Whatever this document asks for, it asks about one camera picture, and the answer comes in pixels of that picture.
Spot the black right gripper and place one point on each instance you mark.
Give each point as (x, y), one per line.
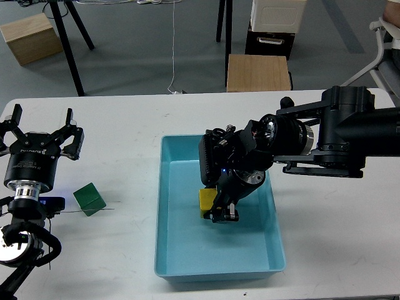
(232, 186)

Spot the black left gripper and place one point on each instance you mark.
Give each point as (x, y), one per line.
(34, 156)

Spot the yellow wooden block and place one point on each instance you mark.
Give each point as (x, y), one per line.
(206, 199)

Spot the green wooden block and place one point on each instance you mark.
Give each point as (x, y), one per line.
(89, 199)

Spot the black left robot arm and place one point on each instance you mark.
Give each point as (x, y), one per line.
(25, 243)

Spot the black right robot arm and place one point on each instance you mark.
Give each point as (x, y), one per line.
(331, 137)

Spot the light wooden box left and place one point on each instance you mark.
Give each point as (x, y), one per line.
(31, 39)

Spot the white appliance box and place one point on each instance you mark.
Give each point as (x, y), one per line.
(277, 16)

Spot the light blue plastic bin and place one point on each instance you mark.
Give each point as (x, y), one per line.
(190, 248)

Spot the black tripod legs left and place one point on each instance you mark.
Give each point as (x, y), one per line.
(58, 19)

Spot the wooden stool top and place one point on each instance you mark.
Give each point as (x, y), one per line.
(253, 73)

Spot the black drawer cabinet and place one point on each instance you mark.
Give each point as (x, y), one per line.
(269, 43)

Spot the black table legs centre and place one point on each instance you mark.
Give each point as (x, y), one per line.
(224, 17)

